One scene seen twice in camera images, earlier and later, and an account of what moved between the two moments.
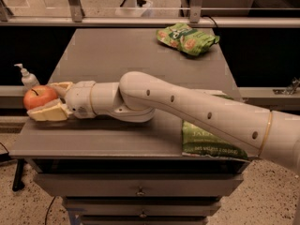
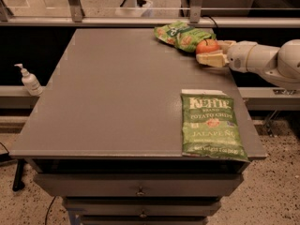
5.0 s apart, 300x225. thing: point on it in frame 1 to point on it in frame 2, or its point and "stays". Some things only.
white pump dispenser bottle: [28, 80] stays
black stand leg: [19, 184] stays
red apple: [36, 97] to [207, 46]
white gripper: [79, 99] to [238, 57]
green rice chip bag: [187, 38] stays
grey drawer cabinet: [112, 171] stays
